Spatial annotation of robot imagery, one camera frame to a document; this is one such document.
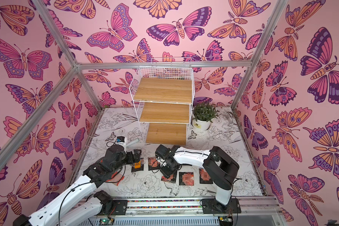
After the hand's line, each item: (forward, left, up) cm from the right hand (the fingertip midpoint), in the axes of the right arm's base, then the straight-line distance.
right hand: (166, 175), depth 84 cm
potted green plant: (+34, -24, +18) cm, 46 cm away
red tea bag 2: (-2, -4, -1) cm, 4 cm away
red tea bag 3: (-2, -12, 0) cm, 12 cm away
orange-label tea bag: (+5, +18, +1) cm, 18 cm away
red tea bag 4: (-1, -23, 0) cm, 23 cm away
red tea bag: (+7, +9, -1) cm, 11 cm away
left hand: (+9, +17, +14) cm, 23 cm away
